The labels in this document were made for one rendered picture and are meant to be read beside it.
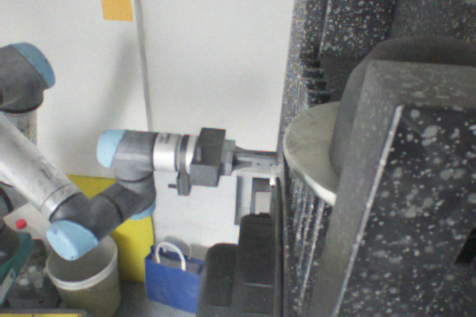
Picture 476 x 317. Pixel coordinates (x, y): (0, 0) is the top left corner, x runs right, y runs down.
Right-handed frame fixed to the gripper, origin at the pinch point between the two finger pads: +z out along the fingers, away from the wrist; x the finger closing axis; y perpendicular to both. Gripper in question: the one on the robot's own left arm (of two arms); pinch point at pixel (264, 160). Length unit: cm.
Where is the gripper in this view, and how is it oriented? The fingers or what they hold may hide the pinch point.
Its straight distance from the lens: 70.4
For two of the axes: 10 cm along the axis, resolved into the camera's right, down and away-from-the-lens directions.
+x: 0.8, -5.3, 8.4
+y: 0.4, -8.4, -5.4
